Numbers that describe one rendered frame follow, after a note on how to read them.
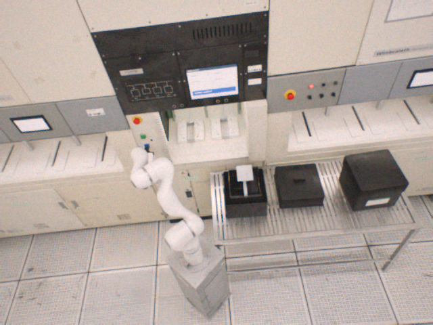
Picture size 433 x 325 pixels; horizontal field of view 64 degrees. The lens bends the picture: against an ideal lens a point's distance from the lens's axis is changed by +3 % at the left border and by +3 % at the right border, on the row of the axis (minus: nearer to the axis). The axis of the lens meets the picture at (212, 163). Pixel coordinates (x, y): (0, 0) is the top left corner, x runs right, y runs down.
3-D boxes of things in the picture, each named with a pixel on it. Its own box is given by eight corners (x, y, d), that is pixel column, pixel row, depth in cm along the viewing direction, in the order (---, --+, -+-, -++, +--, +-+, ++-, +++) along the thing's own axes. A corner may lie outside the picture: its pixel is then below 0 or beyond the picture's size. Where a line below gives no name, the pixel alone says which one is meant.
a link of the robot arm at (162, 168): (178, 240, 195) (201, 224, 200) (186, 248, 185) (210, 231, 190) (137, 166, 178) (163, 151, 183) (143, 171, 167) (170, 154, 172)
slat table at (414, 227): (223, 285, 281) (214, 245, 222) (218, 220, 318) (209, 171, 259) (386, 271, 275) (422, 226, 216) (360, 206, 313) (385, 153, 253)
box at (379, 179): (352, 212, 226) (361, 191, 207) (336, 177, 244) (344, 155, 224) (396, 206, 226) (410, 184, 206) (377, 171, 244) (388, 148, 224)
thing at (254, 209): (224, 185, 250) (222, 171, 236) (262, 182, 248) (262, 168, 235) (226, 219, 233) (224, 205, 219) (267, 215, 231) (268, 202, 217)
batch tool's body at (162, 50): (169, 228, 319) (88, 39, 166) (171, 151, 378) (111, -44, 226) (263, 219, 315) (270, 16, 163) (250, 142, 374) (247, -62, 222)
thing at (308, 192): (279, 208, 233) (281, 198, 223) (273, 174, 252) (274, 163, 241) (323, 205, 231) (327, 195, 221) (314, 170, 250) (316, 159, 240)
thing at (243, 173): (229, 186, 248) (226, 159, 223) (258, 184, 247) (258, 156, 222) (231, 215, 233) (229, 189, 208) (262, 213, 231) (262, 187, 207)
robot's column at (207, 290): (209, 322, 265) (195, 289, 205) (183, 298, 278) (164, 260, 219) (232, 293, 276) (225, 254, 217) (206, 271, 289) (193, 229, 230)
